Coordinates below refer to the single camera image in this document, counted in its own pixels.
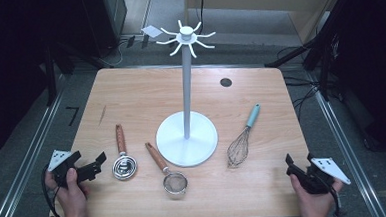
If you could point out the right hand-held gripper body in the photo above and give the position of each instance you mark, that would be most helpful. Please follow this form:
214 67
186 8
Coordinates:
327 169

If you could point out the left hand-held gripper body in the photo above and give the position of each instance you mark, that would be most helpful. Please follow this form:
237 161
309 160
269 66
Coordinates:
61 162

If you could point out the white utensil stand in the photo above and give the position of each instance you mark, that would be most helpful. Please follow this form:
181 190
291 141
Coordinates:
187 149

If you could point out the person's right hand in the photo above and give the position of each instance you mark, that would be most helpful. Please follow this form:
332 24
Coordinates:
316 207

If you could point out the person's left hand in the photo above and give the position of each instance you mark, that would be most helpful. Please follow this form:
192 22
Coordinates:
70 201

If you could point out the beige board piece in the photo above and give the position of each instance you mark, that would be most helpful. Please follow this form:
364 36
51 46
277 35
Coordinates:
54 216

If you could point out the round dark table grommet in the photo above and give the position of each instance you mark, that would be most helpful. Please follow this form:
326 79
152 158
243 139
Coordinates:
226 82

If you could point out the black stand legs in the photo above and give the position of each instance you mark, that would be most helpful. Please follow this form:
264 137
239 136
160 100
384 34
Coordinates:
314 48

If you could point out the dark cabinet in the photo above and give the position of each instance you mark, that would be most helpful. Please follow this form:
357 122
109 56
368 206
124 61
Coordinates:
103 23

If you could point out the white paper sheet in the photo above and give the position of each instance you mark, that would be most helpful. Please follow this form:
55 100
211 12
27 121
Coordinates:
152 31

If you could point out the metal floor rail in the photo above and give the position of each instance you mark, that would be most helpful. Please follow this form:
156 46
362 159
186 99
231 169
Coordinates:
27 160
342 137

